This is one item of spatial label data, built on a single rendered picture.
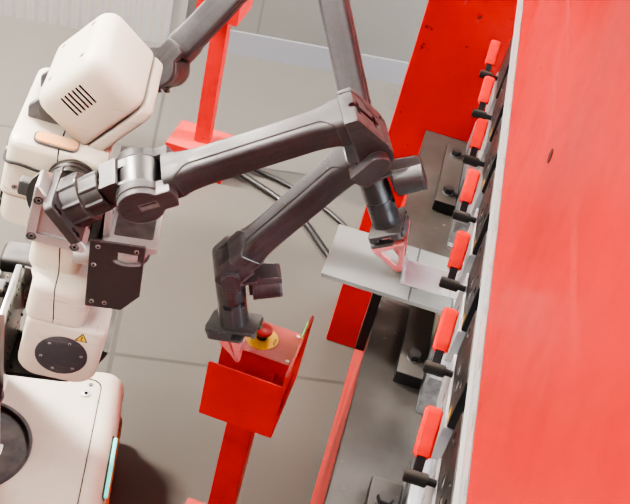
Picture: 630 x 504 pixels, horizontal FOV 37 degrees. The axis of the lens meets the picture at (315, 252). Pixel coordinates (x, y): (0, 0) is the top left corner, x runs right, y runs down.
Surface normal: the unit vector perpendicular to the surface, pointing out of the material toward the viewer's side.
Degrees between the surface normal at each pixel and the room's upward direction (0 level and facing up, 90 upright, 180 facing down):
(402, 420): 0
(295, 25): 90
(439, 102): 90
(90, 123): 90
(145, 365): 0
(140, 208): 103
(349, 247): 0
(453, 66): 90
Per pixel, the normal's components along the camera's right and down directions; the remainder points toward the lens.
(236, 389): -0.26, 0.55
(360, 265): 0.21, -0.77
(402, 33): 0.04, 0.62
